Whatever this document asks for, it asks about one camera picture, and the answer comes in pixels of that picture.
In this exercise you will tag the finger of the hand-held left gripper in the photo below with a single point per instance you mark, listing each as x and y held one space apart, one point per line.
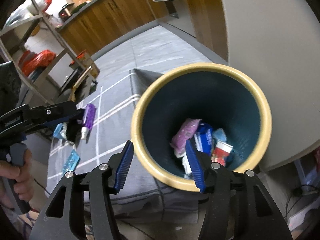
50 112

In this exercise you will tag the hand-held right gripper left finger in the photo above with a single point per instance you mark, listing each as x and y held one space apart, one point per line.
125 165

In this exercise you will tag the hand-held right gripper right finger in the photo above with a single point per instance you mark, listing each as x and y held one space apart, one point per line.
196 165

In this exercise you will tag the red white wrapper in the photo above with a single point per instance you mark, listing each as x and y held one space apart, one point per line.
221 153

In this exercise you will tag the black plastic bag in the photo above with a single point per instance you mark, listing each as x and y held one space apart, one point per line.
72 130

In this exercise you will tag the blue white snack wrapper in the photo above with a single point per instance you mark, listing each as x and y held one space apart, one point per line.
206 137

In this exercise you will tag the pink speckled packet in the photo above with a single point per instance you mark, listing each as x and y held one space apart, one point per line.
186 130

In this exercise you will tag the dark bin with cream rim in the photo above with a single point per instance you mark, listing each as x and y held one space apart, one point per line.
212 100

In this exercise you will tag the person's left hand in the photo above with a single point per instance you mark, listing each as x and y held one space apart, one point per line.
23 180

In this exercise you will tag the metal storage rack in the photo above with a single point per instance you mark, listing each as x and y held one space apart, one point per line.
47 76

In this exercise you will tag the light blue wrapper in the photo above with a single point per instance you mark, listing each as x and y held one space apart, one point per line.
220 135

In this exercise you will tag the black pan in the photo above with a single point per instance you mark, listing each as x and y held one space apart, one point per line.
71 80

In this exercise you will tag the purple spray bottle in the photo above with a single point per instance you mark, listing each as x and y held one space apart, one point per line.
89 116

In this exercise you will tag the grey checked mat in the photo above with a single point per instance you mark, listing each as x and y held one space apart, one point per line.
112 120

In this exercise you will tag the blue blister pack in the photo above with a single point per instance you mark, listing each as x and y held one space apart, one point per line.
71 161

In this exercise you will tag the cardboard box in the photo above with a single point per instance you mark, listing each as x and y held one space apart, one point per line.
87 62

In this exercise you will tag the yellow bowl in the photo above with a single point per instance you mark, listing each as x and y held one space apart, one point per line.
36 28

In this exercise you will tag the black electric cooker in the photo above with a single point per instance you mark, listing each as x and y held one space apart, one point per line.
66 12

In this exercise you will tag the red white plastic bag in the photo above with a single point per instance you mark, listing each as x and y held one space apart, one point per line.
43 2

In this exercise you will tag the wooden kitchen cabinet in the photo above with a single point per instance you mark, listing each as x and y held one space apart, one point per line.
112 15
207 10

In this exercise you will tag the white power strip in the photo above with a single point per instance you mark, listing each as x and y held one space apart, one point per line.
300 220

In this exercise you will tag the stainless built-in oven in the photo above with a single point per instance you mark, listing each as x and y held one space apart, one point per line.
185 10

